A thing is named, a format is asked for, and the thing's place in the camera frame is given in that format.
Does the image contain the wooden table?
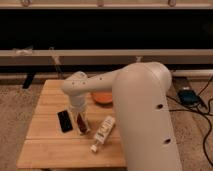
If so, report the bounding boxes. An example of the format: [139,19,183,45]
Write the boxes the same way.
[17,80,125,169]

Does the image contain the white plastic bottle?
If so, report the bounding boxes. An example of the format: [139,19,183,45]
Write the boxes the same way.
[90,116,115,153]

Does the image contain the orange plate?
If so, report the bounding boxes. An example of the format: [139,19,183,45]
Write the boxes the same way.
[91,92,112,105]

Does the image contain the black power adapter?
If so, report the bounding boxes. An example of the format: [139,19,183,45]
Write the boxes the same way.
[178,89,199,106]

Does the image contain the dark red pepper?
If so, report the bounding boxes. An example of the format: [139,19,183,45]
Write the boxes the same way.
[77,115,87,133]

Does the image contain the black cable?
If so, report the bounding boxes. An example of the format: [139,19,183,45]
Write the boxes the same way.
[166,75,213,168]

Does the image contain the white horizontal rail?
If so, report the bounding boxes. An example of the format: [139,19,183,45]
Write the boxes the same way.
[0,49,213,66]

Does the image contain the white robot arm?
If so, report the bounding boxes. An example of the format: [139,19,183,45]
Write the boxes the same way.
[62,62,182,171]

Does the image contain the black rectangular sponge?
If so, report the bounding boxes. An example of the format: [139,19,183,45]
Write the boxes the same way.
[57,110,73,133]

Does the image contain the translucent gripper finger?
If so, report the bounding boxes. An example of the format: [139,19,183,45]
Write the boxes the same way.
[81,111,90,133]
[69,112,81,135]

